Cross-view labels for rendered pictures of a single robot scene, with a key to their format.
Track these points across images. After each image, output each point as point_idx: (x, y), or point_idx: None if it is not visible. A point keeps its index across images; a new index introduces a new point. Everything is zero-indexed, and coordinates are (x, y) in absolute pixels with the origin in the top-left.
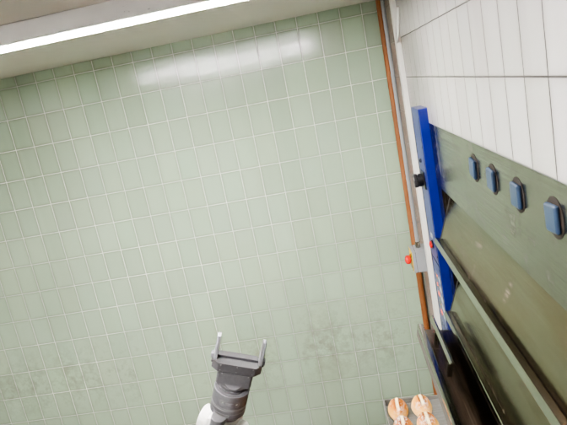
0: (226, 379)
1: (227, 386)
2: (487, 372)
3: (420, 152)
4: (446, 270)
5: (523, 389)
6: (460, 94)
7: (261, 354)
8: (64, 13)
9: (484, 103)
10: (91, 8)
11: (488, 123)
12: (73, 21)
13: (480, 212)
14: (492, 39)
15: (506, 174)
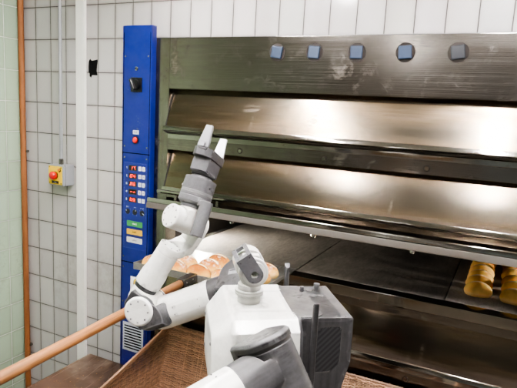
0: (211, 167)
1: (211, 174)
2: (255, 195)
3: (138, 61)
4: (153, 158)
5: (310, 181)
6: (265, 6)
7: (225, 148)
8: None
9: (317, 8)
10: None
11: (320, 18)
12: None
13: (276, 81)
14: None
15: (340, 45)
